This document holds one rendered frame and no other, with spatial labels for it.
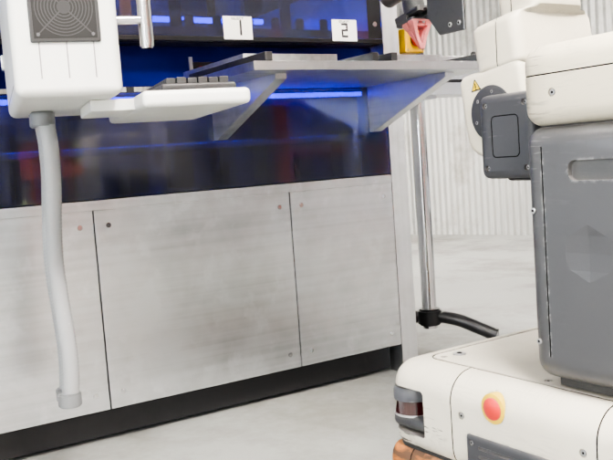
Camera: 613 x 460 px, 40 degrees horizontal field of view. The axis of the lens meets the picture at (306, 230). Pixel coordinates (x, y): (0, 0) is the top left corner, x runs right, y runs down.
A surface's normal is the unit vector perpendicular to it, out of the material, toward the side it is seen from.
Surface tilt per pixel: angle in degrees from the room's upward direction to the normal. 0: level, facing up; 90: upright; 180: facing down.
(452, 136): 90
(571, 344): 90
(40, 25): 90
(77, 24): 90
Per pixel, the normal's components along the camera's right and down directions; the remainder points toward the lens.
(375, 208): 0.53, 0.04
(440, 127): -0.66, 0.11
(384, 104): -0.85, 0.11
